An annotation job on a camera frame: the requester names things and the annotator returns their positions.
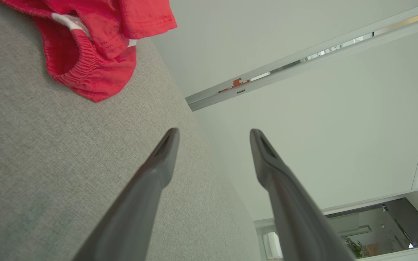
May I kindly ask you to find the red jersey with black lettering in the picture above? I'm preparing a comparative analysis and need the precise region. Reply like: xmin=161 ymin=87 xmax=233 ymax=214
xmin=0 ymin=0 xmax=178 ymax=60

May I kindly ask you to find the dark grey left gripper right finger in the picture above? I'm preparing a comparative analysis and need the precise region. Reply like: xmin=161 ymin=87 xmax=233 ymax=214
xmin=250 ymin=129 xmax=356 ymax=261

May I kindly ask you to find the grey aluminium partition post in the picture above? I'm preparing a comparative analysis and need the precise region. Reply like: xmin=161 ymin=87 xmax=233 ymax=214
xmin=185 ymin=2 xmax=418 ymax=112

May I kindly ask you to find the white plastic box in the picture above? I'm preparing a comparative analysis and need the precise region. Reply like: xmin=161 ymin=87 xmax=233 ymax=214
xmin=263 ymin=232 xmax=283 ymax=260

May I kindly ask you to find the green potted plant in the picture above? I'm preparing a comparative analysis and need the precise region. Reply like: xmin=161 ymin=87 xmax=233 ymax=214
xmin=345 ymin=237 xmax=368 ymax=258

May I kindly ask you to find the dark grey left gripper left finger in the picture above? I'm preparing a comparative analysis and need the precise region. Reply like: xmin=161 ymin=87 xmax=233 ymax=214
xmin=72 ymin=128 xmax=180 ymax=261

